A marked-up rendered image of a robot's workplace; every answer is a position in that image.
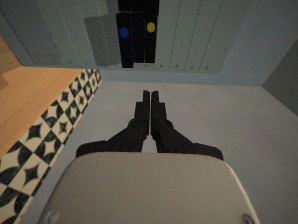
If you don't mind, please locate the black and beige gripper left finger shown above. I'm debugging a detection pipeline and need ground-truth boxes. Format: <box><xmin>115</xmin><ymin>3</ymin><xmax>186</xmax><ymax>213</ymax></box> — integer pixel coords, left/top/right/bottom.
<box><xmin>75</xmin><ymin>90</ymin><xmax>150</xmax><ymax>158</ymax></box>

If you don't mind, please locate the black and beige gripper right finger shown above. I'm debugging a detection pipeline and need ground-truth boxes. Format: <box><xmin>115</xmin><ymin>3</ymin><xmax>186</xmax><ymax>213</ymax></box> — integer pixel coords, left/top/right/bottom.
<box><xmin>150</xmin><ymin>91</ymin><xmax>224</xmax><ymax>161</ymax></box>

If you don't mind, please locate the grey rack frame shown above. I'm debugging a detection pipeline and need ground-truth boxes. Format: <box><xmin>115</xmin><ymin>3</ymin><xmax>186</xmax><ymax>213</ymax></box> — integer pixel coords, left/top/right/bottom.
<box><xmin>0</xmin><ymin>0</ymin><xmax>253</xmax><ymax>74</ymax></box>

